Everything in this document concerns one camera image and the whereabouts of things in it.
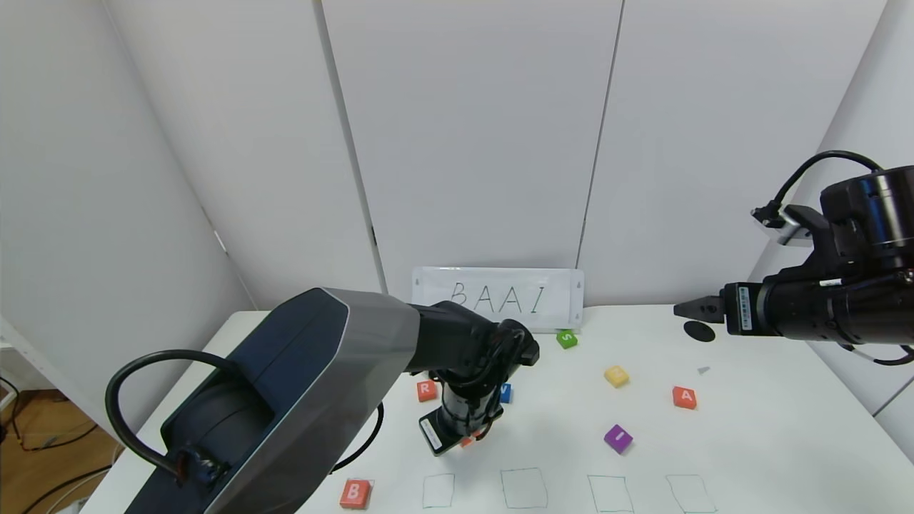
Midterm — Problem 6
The purple letter I block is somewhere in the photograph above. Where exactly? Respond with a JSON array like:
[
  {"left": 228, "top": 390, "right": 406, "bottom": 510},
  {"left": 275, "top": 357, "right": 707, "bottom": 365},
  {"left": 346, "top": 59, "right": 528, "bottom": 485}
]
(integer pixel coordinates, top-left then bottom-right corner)
[{"left": 604, "top": 424, "right": 635, "bottom": 455}]

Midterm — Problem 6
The white shelf frame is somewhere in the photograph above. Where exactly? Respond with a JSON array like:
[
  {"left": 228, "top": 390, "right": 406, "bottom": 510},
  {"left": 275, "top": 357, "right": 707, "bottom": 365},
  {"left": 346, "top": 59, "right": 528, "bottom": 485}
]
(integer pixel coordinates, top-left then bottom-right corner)
[{"left": 0, "top": 311, "right": 72, "bottom": 400}]

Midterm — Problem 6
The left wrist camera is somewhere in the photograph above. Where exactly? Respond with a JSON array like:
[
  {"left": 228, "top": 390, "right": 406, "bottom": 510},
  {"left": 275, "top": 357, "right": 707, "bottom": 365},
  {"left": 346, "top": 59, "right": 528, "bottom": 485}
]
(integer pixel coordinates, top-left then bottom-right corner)
[{"left": 418, "top": 416, "right": 466, "bottom": 457}]

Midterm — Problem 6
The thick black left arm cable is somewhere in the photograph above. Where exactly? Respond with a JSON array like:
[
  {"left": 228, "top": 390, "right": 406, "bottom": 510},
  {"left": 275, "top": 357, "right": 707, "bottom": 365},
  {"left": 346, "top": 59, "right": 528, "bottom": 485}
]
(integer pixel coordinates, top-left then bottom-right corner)
[{"left": 105, "top": 349, "right": 243, "bottom": 488}]

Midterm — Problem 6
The clear sign holder BAAI paper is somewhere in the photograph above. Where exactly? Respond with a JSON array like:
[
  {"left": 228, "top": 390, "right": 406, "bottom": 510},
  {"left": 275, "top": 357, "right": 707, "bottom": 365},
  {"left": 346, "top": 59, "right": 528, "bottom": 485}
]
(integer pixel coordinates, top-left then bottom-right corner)
[{"left": 412, "top": 266, "right": 586, "bottom": 333}]

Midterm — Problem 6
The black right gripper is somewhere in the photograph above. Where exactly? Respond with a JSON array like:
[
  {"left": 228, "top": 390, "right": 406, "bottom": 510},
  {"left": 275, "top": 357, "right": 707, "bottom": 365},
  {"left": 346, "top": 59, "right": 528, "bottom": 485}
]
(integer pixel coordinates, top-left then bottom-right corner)
[{"left": 673, "top": 274, "right": 830, "bottom": 341}]

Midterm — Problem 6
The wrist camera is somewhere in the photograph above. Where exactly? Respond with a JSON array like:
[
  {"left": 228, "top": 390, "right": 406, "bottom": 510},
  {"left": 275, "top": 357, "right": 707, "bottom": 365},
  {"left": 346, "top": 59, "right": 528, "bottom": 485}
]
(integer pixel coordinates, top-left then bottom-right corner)
[
  {"left": 750, "top": 203, "right": 834, "bottom": 248},
  {"left": 418, "top": 416, "right": 466, "bottom": 457}
]

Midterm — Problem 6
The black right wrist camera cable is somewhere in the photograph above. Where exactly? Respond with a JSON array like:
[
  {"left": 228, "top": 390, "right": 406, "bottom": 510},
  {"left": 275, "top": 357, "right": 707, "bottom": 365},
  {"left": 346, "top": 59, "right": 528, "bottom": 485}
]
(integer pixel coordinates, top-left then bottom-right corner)
[{"left": 773, "top": 149, "right": 888, "bottom": 209}]

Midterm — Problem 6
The black floor cable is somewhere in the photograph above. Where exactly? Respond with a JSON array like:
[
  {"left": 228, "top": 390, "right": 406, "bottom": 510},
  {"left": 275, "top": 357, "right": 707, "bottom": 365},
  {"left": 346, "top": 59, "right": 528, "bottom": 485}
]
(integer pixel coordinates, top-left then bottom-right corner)
[
  {"left": 0, "top": 377, "right": 101, "bottom": 453},
  {"left": 25, "top": 465, "right": 114, "bottom": 514}
]

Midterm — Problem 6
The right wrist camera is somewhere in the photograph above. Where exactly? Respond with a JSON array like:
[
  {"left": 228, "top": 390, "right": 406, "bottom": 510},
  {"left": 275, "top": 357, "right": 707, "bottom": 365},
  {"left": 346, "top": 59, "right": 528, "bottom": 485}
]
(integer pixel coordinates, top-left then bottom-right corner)
[{"left": 750, "top": 203, "right": 834, "bottom": 248}]

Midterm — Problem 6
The thin black left wrist cable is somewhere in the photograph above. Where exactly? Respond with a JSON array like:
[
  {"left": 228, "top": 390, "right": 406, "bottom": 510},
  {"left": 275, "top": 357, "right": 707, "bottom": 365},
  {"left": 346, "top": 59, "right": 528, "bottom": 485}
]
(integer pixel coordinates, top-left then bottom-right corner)
[{"left": 428, "top": 325, "right": 526, "bottom": 429}]

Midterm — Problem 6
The orange letter B block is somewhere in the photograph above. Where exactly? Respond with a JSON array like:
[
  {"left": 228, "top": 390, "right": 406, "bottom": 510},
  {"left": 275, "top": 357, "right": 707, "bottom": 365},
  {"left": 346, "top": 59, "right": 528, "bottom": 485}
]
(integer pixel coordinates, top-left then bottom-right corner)
[{"left": 339, "top": 478, "right": 374, "bottom": 510}]

